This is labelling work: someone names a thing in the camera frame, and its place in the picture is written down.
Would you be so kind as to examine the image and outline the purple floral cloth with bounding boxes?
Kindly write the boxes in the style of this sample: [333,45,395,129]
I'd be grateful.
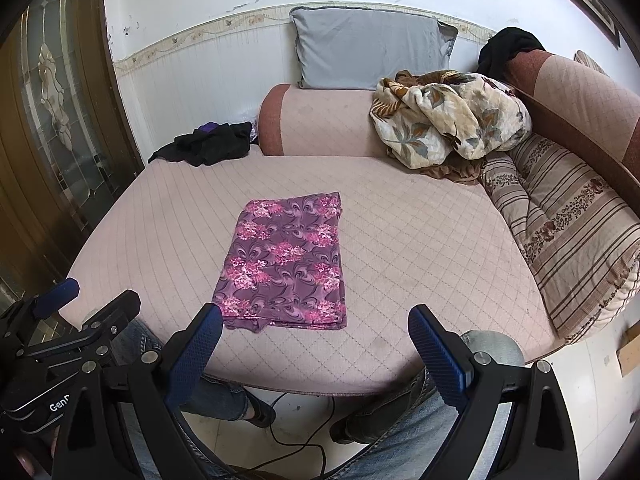
[213,192,347,334]

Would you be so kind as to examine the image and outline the left hand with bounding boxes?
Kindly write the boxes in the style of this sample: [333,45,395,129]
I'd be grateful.
[15,427,60,479]

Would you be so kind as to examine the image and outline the left leg in jeans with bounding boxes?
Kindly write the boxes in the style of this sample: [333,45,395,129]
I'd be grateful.
[117,316,252,480]

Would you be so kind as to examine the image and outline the leg in jeans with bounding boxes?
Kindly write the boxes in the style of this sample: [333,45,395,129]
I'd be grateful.
[117,316,252,480]
[319,328,526,480]

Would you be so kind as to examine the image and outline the left black shoe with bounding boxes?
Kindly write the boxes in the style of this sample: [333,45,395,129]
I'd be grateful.
[241,389,277,428]

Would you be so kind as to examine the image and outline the black shoe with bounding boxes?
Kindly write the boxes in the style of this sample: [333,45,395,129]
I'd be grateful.
[329,392,418,444]
[241,389,277,428]

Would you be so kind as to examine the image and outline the cardboard box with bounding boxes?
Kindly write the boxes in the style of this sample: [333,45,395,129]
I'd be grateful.
[617,322,640,377]

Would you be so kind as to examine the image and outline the right leg in jeans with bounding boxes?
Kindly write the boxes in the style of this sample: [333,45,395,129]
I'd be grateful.
[319,328,526,480]

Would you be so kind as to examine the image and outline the wooden glass door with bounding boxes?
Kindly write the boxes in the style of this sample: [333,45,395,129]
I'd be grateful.
[1,0,143,301]

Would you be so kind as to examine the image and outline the right black shoe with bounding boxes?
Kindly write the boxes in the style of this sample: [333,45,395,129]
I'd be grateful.
[329,392,418,444]

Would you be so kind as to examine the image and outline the striped brown quilt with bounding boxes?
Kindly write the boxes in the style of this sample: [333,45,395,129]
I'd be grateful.
[480,134,639,344]

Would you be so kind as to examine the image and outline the pink quilted mattress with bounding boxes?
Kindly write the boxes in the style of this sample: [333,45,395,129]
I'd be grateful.
[62,150,559,396]

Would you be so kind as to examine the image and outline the black garment on mattress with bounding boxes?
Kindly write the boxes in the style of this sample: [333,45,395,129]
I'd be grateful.
[148,122,253,167]

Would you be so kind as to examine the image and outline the pink brown bolster cushion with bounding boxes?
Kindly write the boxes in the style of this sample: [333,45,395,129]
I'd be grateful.
[257,84,386,158]

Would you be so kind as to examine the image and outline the beige floral blanket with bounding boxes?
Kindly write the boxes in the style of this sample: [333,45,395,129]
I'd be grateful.
[370,70,533,184]

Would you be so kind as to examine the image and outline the grey pillow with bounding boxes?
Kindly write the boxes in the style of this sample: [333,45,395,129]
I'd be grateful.
[290,6,458,90]

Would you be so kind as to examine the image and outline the black garment on backrest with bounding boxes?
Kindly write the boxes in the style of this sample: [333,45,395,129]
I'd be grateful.
[477,27,544,80]

